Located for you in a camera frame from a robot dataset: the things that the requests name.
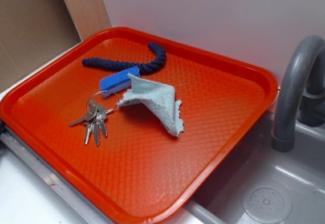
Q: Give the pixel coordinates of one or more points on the wooden board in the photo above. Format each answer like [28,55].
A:
[88,16]

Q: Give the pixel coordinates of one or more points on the metal rail strip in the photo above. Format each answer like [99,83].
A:
[64,191]

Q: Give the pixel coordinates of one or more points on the blue sponge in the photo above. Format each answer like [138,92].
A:
[118,82]

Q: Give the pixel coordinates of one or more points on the brown cardboard panel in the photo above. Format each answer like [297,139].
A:
[32,33]

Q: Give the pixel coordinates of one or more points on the silver key bunch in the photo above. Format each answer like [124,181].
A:
[95,117]

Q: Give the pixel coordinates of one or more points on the orange plastic tray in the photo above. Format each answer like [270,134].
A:
[139,173]

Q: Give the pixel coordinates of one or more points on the grey plastic sink basin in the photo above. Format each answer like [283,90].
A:
[257,184]

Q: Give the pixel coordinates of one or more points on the light blue cloth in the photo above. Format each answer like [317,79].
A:
[159,98]

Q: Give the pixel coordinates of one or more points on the grey plastic faucet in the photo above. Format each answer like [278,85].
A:
[301,97]

